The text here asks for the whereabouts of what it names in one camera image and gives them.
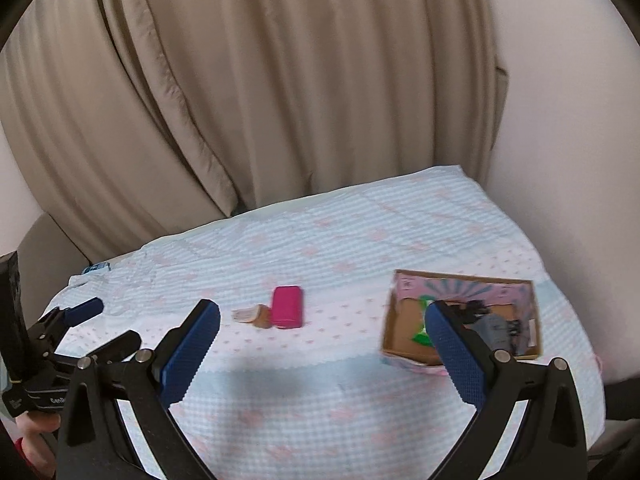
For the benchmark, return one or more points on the small blue packet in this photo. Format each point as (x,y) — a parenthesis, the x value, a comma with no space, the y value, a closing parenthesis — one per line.
(96,267)

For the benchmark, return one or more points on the plain black sock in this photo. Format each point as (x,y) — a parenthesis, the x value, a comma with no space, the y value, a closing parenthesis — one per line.
(475,307)

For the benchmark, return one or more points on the beige padded headboard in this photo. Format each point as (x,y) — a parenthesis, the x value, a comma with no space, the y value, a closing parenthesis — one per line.
(50,260)

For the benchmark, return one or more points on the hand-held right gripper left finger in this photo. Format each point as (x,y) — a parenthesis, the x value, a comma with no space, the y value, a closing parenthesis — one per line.
(192,350)

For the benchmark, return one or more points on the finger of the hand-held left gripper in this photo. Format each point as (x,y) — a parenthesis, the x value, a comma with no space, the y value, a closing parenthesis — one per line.
(85,308)
(117,346)

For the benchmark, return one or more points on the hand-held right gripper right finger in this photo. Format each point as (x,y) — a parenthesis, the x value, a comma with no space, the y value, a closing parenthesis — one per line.
(455,355)

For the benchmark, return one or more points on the pink cardboard box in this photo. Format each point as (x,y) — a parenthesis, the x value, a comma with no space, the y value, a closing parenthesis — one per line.
(400,330)

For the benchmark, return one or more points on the beige pleated curtain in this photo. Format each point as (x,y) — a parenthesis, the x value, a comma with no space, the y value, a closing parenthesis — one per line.
(260,85)

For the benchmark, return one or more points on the grey sock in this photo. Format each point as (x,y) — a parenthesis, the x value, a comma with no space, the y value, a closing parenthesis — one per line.
(492,332)

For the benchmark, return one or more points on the black patterned sock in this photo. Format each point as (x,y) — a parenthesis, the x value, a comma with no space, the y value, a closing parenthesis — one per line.
(518,332)

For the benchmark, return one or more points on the light blue checked blanket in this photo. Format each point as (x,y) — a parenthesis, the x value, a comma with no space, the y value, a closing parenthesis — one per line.
(320,240)

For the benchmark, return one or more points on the beige sock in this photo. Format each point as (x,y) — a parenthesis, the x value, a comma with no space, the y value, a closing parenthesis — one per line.
(245,315)

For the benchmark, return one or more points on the green wet wipes packet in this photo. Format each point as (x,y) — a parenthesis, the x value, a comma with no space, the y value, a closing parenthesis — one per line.
(424,332)

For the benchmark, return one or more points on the person's left hand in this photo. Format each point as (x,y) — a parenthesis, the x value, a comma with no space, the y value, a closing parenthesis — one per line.
(37,435)

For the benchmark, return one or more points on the magenta rectangular pouch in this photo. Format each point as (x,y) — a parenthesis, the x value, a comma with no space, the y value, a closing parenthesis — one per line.
(287,307)

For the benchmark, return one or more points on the brown sock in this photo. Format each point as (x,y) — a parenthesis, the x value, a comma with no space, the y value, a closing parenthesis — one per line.
(263,317)

